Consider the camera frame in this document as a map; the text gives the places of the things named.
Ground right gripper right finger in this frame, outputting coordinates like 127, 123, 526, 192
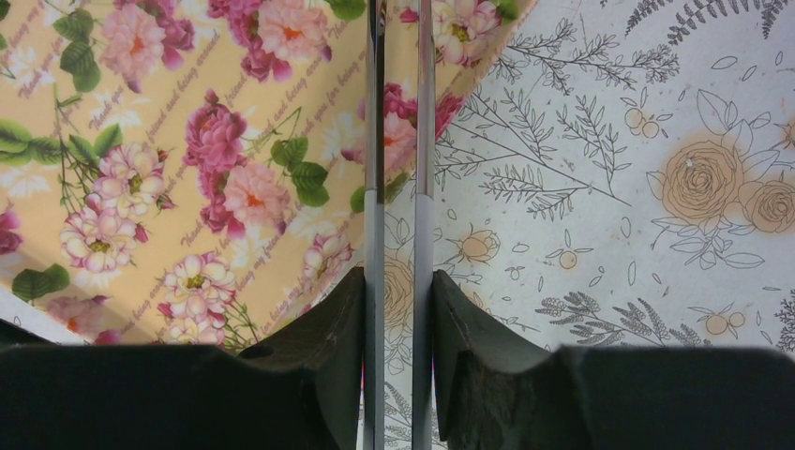
431, 270, 560, 449

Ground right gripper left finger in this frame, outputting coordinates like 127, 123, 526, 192
239, 267, 365, 449

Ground metal tongs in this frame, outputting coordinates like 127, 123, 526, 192
363, 1, 436, 449

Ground floral dessert tray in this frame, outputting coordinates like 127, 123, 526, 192
0, 0, 542, 347

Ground floral tablecloth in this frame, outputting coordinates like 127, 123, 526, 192
0, 0, 795, 450

